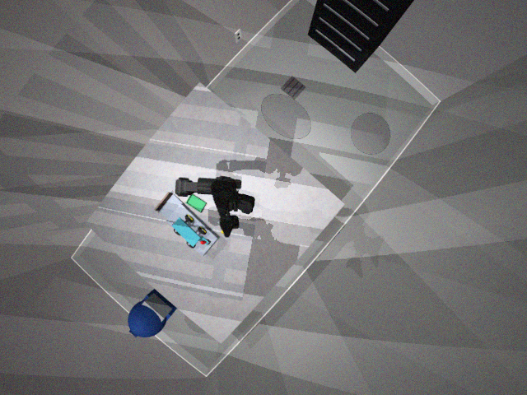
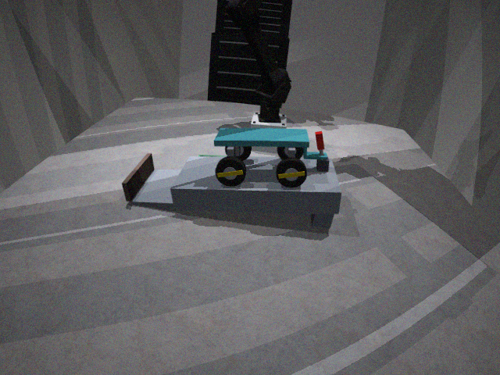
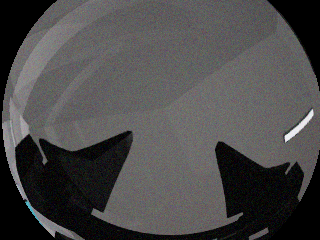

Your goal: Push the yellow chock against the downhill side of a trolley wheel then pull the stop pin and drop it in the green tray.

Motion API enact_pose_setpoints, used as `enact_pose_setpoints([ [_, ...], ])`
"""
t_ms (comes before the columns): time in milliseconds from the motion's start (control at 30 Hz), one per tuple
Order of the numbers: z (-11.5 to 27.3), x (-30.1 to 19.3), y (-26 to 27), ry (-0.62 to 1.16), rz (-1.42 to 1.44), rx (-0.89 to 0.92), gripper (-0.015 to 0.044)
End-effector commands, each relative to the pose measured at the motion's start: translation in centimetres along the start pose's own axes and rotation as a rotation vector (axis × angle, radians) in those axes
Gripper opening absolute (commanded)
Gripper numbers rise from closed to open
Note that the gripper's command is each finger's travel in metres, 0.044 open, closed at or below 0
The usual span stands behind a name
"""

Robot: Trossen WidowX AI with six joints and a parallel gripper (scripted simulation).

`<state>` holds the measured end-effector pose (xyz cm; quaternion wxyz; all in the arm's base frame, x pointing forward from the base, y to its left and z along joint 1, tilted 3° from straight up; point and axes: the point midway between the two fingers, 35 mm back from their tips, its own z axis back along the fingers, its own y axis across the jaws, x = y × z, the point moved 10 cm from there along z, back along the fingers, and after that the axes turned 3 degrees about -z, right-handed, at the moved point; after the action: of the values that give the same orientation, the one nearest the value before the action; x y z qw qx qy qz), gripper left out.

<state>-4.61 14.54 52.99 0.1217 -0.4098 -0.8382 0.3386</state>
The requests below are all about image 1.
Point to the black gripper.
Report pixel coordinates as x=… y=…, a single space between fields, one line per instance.
x=223 y=196

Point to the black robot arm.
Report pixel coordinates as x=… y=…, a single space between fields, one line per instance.
x=185 y=187

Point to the grey ramp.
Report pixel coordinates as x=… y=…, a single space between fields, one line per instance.
x=172 y=208

